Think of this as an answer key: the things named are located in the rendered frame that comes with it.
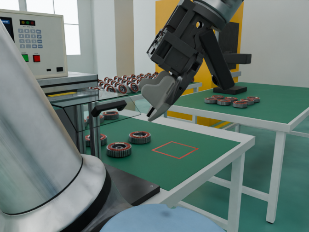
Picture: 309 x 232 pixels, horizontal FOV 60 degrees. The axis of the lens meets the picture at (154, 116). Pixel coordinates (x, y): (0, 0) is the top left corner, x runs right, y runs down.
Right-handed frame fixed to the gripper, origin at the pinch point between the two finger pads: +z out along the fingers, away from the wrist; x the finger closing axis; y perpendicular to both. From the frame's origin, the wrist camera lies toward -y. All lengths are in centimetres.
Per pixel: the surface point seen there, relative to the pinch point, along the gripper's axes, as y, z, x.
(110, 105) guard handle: 4.7, 10.0, -24.6
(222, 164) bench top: -53, 17, -49
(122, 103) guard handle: 1.6, 8.7, -27.4
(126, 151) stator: -16, 35, -57
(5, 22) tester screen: 41, 8, -39
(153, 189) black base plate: -21.4, 28.0, -24.3
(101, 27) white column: 27, 23, -447
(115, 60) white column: -19, 56, -418
